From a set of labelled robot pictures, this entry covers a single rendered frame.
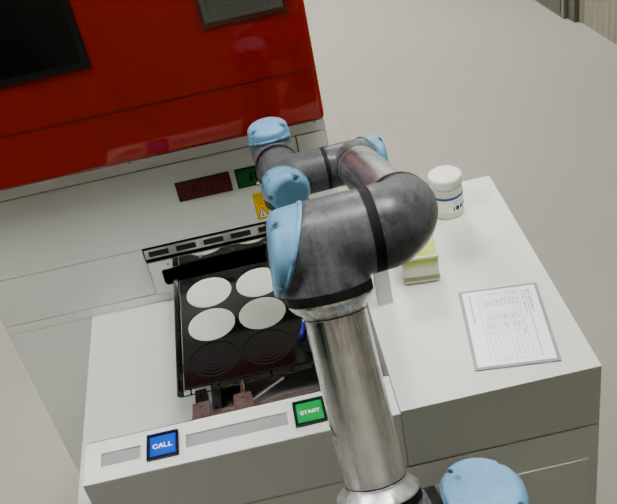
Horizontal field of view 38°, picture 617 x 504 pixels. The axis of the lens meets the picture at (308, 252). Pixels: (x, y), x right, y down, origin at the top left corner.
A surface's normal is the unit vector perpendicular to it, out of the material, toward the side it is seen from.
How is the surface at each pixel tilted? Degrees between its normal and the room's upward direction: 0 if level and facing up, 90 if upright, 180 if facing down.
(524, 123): 0
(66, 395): 90
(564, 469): 90
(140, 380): 0
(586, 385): 90
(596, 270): 0
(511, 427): 90
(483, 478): 9
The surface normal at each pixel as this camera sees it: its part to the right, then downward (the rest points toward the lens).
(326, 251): 0.11, 0.09
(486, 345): -0.17, -0.78
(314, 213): -0.09, -0.62
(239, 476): 0.15, 0.59
